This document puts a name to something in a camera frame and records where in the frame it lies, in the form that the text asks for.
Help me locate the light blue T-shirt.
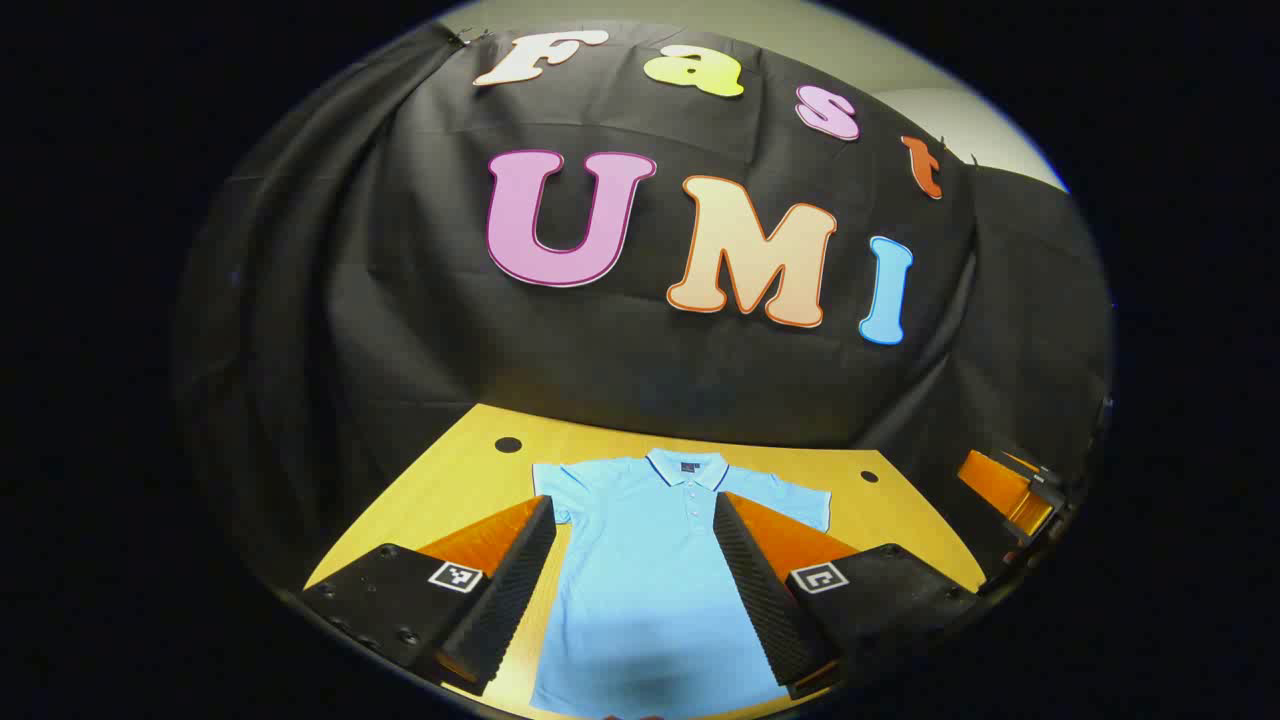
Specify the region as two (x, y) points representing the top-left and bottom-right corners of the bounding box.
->
(528, 448), (833, 719)

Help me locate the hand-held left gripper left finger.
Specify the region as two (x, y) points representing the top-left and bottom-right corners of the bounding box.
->
(300, 495), (558, 696)

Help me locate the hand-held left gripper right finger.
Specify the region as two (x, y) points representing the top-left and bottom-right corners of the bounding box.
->
(712, 490), (981, 701)

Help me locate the black backdrop cloth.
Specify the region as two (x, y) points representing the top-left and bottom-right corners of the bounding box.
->
(175, 20), (1116, 601)

